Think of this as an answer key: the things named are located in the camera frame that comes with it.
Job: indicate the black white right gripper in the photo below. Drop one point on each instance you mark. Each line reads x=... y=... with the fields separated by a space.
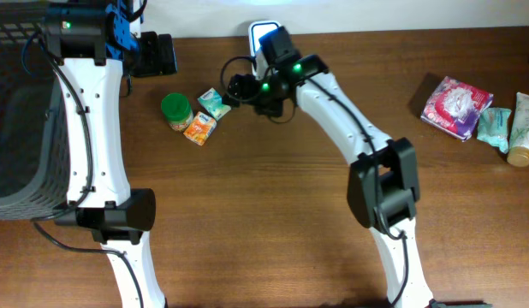
x=240 y=81

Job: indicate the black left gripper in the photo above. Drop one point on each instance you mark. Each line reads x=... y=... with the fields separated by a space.
x=157 y=61

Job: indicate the green lid jar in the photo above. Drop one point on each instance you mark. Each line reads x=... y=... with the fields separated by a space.
x=177 y=111

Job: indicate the teal Kleenex tissue pack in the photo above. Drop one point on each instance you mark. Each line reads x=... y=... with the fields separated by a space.
x=212 y=102

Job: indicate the orange Kleenex tissue pack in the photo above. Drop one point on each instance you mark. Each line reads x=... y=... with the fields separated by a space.
x=200 y=128

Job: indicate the red purple tissue pack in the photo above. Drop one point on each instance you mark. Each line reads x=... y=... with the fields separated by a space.
x=455 y=107

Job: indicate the mint green wipes pack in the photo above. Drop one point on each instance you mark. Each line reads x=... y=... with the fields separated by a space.
x=493 y=128

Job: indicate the white floral cream tube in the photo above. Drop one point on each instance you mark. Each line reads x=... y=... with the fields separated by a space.
x=518 y=152

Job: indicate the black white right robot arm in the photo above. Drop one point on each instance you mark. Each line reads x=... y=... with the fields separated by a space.
x=383 y=182

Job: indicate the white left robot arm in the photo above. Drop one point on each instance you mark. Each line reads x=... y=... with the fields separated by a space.
x=91 y=46

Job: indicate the white barcode scanner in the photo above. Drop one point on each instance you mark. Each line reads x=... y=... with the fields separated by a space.
x=256 y=31

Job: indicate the grey plastic basket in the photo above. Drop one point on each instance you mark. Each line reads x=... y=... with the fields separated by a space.
x=34 y=157

